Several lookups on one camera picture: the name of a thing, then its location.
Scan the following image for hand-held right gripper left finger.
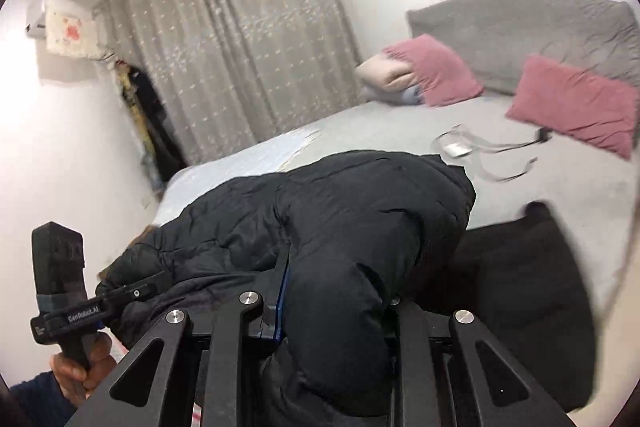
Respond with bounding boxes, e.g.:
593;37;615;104
70;247;292;427

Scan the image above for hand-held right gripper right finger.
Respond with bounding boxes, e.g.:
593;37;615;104
387;294;572;427

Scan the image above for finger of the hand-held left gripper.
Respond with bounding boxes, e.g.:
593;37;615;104
95;271;172;309

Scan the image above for black puffer jacket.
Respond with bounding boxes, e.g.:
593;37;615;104
97;150;477;427

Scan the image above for person's left forearm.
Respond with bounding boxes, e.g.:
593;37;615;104
7;371;77;427

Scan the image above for hanging dark clothes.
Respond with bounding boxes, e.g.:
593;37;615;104
114;59;189;188

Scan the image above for person's left hand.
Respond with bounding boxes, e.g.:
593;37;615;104
50;334;119;409

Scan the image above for brown fur-trimmed coat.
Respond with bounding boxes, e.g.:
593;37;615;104
131;227;160;251

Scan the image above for black folded garment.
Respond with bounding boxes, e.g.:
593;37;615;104
415;202;597;413

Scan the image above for grey bed blanket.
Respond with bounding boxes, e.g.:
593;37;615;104
285;94;637;308

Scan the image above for blue-grey pillow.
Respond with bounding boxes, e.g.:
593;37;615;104
362;84;427;106

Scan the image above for grey star-patterned curtain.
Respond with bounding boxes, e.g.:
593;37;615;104
92;0;364;168

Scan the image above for cream pillow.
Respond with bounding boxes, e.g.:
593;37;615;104
355;54;419;92

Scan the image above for pink velvet pillow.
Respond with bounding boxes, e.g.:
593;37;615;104
382;33;485;108
505;54;639;160

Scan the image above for grey quilted headboard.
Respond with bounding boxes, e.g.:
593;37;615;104
406;0;640;96

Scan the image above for white charger with grey cable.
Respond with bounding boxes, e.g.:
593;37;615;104
435;124;554;182

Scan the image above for covered wall air conditioner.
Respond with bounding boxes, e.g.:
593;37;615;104
25;0;109;60

